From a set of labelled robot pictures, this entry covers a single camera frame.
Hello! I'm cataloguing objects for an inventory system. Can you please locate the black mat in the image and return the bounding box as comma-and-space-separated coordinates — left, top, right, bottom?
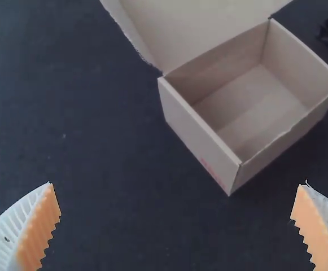
0, 0, 328, 271

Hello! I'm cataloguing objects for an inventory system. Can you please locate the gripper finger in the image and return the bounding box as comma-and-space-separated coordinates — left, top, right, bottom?
0, 181, 62, 271
290, 179, 328, 271

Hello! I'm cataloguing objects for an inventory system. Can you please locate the cardboard box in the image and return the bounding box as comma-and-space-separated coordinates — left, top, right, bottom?
99, 0, 328, 197

